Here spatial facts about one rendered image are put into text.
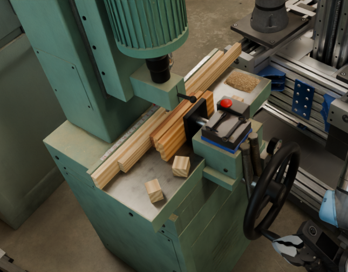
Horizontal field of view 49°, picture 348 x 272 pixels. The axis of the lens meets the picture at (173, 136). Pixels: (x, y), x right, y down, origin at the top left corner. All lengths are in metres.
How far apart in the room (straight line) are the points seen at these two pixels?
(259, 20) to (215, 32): 1.56
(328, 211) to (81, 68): 0.71
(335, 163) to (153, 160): 1.10
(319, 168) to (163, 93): 1.09
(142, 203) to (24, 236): 1.30
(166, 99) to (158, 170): 0.19
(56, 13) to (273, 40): 0.88
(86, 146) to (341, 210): 0.79
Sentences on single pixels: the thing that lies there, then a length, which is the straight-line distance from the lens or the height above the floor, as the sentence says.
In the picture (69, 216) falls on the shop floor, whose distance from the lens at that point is 2.16.
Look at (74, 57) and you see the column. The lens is 1.05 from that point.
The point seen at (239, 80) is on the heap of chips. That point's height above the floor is 0.92.
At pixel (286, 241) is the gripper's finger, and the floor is 0.77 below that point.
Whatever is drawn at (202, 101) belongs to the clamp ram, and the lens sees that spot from 1.05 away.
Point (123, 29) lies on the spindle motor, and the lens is 0.87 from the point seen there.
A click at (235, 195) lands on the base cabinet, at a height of 0.55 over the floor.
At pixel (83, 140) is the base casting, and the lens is 1.32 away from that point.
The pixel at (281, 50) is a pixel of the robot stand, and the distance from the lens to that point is 1.68.
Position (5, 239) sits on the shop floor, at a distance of 2.26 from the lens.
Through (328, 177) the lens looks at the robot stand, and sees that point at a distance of 1.89.
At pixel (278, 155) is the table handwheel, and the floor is 0.95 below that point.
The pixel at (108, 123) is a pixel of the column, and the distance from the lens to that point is 1.21.
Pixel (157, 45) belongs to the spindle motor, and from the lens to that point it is 0.87.
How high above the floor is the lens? 1.71
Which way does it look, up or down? 47 degrees down
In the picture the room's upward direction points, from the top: 12 degrees counter-clockwise
